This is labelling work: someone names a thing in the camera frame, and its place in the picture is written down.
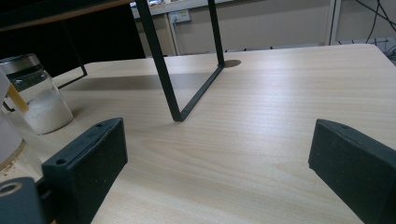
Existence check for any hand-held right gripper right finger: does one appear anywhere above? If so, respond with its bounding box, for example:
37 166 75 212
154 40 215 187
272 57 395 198
307 119 396 224

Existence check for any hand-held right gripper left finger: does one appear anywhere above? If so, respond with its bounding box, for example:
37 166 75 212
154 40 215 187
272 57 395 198
41 117 129 224

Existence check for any glass jar with white powder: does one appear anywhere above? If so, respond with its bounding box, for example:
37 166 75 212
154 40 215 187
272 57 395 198
0 53 75 135

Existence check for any black metal shelf rack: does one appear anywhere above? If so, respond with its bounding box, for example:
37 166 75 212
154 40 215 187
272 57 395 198
0 0 226 123

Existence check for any bundle of black cables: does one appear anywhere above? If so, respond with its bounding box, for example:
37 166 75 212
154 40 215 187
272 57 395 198
337 0 396 64

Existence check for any round brown cable hole cover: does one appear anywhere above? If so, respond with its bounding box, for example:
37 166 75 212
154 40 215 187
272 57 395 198
218 59 242 69

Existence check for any white wall socket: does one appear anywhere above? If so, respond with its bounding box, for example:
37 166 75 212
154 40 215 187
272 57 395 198
167 8 191 24

